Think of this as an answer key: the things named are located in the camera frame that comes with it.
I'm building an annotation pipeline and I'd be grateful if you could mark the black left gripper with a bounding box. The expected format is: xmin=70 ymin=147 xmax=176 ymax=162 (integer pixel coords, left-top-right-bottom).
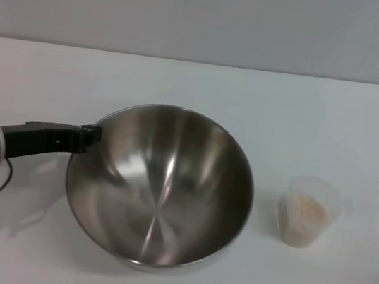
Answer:
xmin=0 ymin=111 xmax=103 ymax=172

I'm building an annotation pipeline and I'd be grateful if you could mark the stainless steel mixing bowl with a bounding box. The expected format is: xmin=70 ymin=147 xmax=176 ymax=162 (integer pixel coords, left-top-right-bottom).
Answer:
xmin=53 ymin=90 xmax=266 ymax=284

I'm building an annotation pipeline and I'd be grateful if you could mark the clear plastic measuring cup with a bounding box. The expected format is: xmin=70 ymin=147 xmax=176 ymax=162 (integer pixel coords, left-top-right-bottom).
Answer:
xmin=272 ymin=171 xmax=358 ymax=257

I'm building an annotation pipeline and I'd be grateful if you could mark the white rice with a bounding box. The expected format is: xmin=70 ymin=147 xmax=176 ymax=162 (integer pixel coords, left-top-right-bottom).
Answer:
xmin=280 ymin=191 xmax=332 ymax=252

